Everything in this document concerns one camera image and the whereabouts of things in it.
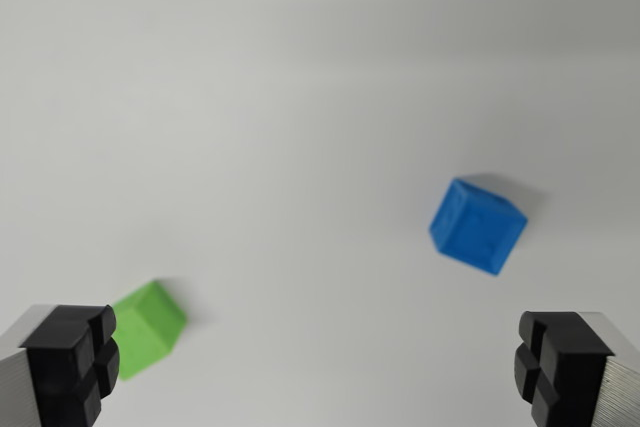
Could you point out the gripper left finger with black rubber pad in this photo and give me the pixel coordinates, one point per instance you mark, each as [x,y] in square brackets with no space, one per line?
[55,362]

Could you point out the gripper right finger with black rubber pad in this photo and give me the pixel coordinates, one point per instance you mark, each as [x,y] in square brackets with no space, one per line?
[570,367]

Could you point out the blue rubber cube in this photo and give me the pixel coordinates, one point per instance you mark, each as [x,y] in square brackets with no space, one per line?
[477,229]

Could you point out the green rubber cube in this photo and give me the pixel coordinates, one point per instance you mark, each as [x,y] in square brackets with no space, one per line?
[147,332]

